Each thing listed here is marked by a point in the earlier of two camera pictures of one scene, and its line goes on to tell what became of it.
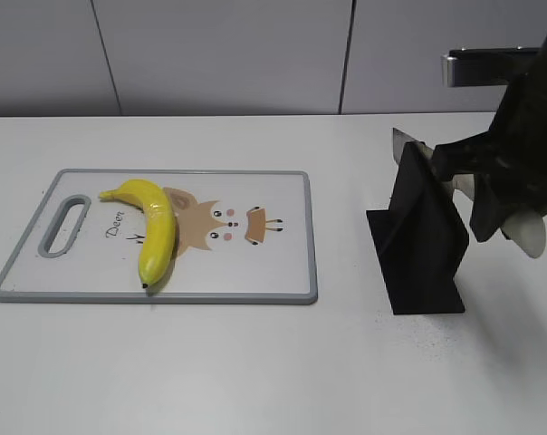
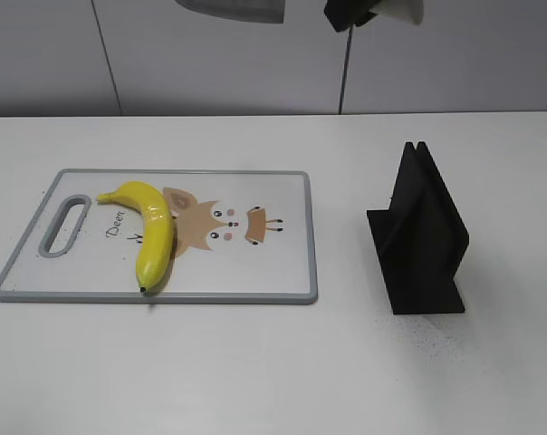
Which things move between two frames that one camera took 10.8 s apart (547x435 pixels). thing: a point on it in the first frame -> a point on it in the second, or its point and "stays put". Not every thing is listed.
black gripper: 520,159 -> 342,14
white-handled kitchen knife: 526,230 -> 407,11
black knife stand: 420,240 stays put
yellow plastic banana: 158,249 stays put
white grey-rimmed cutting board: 240,236 stays put
